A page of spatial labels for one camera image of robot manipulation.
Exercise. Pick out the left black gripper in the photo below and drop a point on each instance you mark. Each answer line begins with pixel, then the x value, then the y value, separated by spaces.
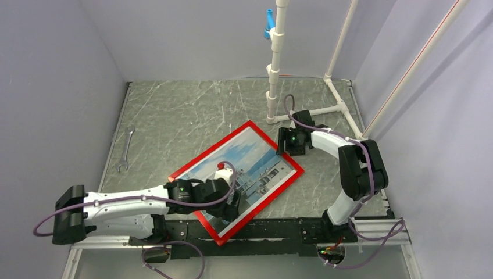
pixel 228 211

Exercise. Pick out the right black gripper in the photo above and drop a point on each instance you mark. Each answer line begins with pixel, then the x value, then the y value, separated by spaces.
pixel 293 151

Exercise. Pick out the building and sky photo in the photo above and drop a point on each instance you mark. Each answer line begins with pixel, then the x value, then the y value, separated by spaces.
pixel 254 161

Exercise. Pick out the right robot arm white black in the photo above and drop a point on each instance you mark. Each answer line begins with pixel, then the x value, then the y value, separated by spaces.
pixel 362 171

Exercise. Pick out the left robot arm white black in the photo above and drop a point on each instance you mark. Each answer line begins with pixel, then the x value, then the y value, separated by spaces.
pixel 140 214

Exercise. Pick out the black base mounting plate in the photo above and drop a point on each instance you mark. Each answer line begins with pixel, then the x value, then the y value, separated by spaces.
pixel 299 236

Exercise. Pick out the white PVC pipe stand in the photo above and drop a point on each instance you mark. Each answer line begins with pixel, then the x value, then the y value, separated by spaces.
pixel 277 39

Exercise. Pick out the silver open-end wrench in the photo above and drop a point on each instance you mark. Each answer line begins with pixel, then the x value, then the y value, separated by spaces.
pixel 123 163

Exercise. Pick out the blue pipe fitting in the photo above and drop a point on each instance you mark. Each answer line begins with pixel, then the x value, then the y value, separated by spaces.
pixel 270 23

